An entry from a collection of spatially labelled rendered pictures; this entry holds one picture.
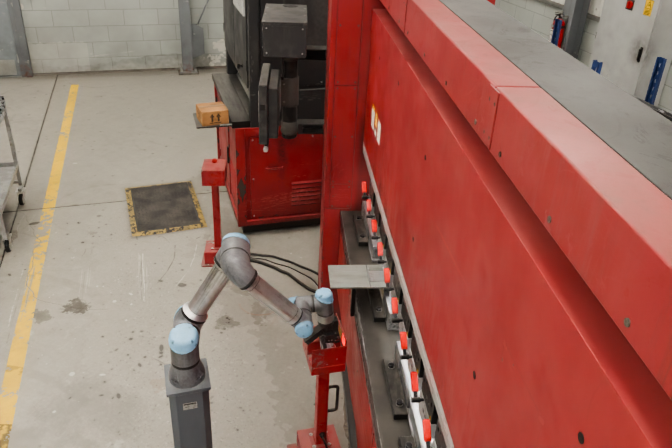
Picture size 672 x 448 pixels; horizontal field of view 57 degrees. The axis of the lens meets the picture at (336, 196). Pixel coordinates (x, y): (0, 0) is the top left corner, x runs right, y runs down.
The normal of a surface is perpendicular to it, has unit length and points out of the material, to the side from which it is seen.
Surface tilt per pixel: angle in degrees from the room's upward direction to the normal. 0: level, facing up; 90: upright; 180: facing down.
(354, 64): 90
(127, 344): 0
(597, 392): 90
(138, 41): 90
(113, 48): 90
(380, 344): 0
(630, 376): 0
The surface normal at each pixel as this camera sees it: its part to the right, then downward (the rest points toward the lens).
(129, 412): 0.04, -0.88
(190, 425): 0.29, 0.46
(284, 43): 0.05, 0.47
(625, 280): -1.00, 0.00
